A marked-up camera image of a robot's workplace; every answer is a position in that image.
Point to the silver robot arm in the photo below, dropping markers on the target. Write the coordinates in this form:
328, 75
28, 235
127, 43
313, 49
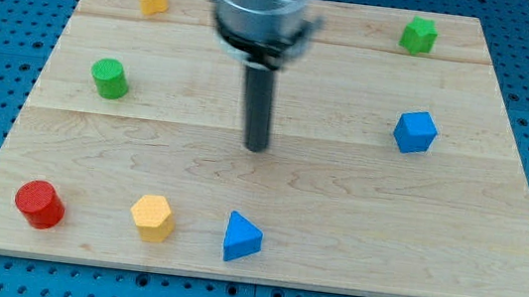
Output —
264, 34

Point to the wooden board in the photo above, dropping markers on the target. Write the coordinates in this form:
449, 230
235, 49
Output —
342, 210

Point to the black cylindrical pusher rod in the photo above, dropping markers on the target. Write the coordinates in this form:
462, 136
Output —
258, 96

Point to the blue triangle block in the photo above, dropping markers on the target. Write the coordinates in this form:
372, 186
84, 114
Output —
241, 238

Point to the yellow hexagon block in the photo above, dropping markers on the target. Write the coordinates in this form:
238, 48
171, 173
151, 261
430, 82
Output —
153, 218

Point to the blue cube block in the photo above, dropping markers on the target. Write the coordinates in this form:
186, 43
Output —
415, 132

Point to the green cylinder block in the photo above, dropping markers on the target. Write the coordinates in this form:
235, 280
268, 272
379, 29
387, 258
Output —
109, 78

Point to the green star block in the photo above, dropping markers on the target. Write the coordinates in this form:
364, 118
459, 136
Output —
419, 36

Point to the red cylinder block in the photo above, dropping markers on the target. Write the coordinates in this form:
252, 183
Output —
40, 204

